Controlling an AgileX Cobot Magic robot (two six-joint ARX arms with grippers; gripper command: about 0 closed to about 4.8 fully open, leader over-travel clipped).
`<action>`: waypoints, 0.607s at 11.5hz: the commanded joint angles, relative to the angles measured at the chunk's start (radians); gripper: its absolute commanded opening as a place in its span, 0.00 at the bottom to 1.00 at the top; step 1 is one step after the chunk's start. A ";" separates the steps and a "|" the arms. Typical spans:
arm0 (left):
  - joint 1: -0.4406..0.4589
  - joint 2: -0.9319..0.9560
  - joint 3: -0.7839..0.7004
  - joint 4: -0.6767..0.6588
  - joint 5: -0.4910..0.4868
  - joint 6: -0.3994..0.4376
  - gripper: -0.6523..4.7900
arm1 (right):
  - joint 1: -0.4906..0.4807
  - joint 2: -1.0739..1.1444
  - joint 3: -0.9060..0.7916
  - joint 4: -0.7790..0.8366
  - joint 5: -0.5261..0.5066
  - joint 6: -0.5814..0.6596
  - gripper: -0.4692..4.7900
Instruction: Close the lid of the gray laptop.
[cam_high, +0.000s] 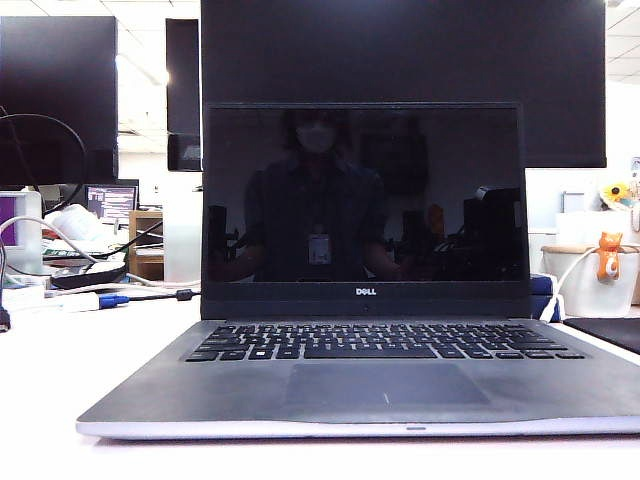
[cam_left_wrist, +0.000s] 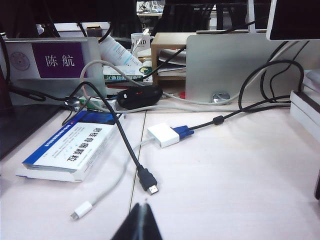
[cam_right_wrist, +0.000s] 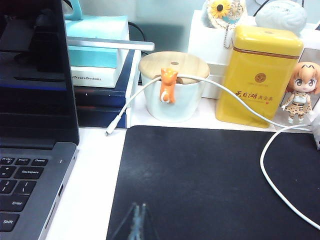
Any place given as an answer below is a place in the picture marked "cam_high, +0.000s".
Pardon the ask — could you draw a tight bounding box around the black looped cable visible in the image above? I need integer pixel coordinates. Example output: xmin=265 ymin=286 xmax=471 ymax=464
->
xmin=0 ymin=105 xmax=89 ymax=216

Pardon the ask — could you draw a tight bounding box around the flat black desk gadget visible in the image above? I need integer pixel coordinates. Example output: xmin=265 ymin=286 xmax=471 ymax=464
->
xmin=49 ymin=261 xmax=128 ymax=290

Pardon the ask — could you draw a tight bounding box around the yellow sunflower decoration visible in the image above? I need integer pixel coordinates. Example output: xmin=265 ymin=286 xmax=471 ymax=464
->
xmin=601 ymin=181 xmax=634 ymax=206

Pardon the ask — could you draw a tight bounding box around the large black AOC monitor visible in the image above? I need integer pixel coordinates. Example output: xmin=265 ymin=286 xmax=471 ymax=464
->
xmin=200 ymin=0 xmax=607 ymax=169

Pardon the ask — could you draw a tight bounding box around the gray Dell laptop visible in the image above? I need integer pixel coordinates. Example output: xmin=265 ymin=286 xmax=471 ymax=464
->
xmin=75 ymin=102 xmax=640 ymax=441

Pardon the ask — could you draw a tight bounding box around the orange cat figurine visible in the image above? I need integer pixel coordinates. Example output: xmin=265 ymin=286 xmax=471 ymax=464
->
xmin=596 ymin=231 xmax=624 ymax=282

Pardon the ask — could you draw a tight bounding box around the black monitor with cables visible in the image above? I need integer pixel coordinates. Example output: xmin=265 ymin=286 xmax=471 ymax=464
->
xmin=0 ymin=15 xmax=120 ymax=187

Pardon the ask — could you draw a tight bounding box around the small lit text screen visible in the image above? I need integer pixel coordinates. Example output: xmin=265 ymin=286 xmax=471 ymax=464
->
xmin=85 ymin=184 xmax=140 ymax=226

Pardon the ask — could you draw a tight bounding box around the wooden box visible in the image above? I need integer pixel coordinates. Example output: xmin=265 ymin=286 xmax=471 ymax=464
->
xmin=128 ymin=209 xmax=165 ymax=281

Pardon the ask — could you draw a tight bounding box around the blue pouch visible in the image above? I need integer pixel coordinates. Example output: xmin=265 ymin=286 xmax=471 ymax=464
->
xmin=528 ymin=274 xmax=564 ymax=321

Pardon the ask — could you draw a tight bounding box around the white storage container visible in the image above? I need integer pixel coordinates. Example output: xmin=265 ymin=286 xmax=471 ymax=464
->
xmin=541 ymin=243 xmax=640 ymax=319

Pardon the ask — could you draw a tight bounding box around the white device with purple screen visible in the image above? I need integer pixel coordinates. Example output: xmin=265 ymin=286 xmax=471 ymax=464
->
xmin=0 ymin=192 xmax=43 ymax=275

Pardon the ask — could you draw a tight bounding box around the narrow dark monitor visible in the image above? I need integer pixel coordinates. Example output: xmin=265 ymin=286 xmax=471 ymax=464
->
xmin=165 ymin=18 xmax=204 ymax=172

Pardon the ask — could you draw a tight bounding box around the white charger cable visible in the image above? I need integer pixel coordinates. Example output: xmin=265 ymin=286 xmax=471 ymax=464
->
xmin=538 ymin=244 xmax=640 ymax=322

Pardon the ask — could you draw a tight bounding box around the black mouse pad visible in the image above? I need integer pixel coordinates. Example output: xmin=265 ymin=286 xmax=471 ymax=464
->
xmin=563 ymin=317 xmax=640 ymax=356

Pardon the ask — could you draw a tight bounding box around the blue VGA connector cable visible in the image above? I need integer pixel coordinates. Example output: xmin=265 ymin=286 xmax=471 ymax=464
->
xmin=44 ymin=288 xmax=202 ymax=312

